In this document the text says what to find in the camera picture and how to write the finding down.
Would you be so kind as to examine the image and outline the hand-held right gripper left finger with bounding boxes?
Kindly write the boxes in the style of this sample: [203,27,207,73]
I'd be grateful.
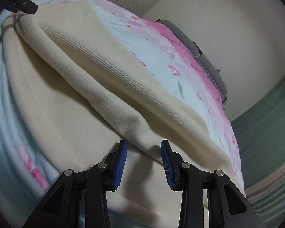
[22,140,128,228]

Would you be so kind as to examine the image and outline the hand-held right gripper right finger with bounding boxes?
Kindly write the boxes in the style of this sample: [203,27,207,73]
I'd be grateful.
[160,139,268,228]

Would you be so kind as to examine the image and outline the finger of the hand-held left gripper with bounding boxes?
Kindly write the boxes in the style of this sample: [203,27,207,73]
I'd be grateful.
[5,0,38,15]

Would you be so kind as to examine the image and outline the cream pants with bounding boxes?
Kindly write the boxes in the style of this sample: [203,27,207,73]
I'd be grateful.
[0,1,247,228]

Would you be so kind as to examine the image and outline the grey padded headboard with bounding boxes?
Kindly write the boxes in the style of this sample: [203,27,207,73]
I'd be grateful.
[156,18,228,105]

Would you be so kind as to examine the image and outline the green curtain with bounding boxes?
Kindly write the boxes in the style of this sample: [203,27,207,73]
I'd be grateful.
[230,75,285,220]

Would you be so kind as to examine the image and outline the pink floral bed sheet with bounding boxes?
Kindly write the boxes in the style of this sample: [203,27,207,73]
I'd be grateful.
[0,0,246,196]

